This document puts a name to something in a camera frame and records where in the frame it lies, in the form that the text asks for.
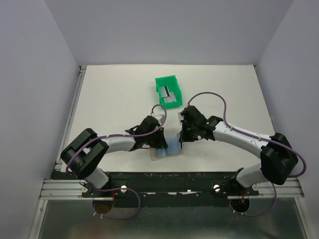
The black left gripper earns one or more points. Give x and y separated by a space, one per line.
161 142

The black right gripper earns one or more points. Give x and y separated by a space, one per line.
184 137

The green plastic bin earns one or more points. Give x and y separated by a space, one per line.
172 83

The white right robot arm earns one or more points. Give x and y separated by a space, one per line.
277 160

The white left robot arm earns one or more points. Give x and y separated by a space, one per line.
85 152

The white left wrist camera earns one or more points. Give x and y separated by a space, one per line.
159 117

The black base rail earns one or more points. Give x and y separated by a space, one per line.
180 189

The aluminium frame rail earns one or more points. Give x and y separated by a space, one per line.
62 190

